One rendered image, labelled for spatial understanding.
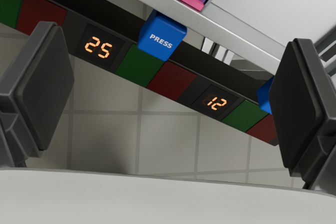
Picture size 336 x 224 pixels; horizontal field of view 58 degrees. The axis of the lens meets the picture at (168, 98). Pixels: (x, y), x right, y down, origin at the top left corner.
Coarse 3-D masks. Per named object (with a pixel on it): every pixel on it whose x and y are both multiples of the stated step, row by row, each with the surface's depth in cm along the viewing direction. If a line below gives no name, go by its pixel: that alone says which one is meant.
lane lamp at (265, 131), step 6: (270, 114) 28; (264, 120) 28; (270, 120) 28; (252, 126) 29; (258, 126) 29; (264, 126) 29; (270, 126) 29; (246, 132) 30; (252, 132) 30; (258, 132) 30; (264, 132) 30; (270, 132) 30; (264, 138) 30; (270, 138) 30
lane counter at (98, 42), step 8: (88, 24) 22; (88, 32) 23; (96, 32) 23; (104, 32) 22; (80, 40) 23; (88, 40) 23; (96, 40) 23; (104, 40) 23; (112, 40) 23; (120, 40) 23; (80, 48) 24; (88, 48) 24; (96, 48) 24; (104, 48) 24; (112, 48) 24; (120, 48) 23; (88, 56) 24; (96, 56) 24; (104, 56) 24; (112, 56) 24; (104, 64) 25
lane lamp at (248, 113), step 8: (240, 104) 27; (248, 104) 27; (256, 104) 27; (232, 112) 28; (240, 112) 28; (248, 112) 28; (256, 112) 28; (264, 112) 28; (224, 120) 29; (232, 120) 29; (240, 120) 29; (248, 120) 29; (256, 120) 28; (240, 128) 29
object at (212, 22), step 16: (144, 0) 17; (160, 0) 17; (176, 0) 17; (176, 16) 18; (192, 16) 18; (208, 16) 18; (224, 16) 19; (208, 32) 18; (224, 32) 18; (240, 32) 19; (256, 32) 20; (240, 48) 19; (256, 48) 19; (272, 48) 20; (256, 64) 20; (272, 64) 20
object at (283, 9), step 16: (208, 0) 18; (224, 0) 19; (240, 0) 19; (256, 0) 19; (272, 0) 19; (288, 0) 19; (304, 0) 19; (320, 0) 19; (240, 16) 20; (256, 16) 20; (272, 16) 20; (288, 16) 20; (304, 16) 20; (320, 16) 20; (272, 32) 21; (288, 32) 21; (304, 32) 20; (320, 32) 20; (320, 48) 21
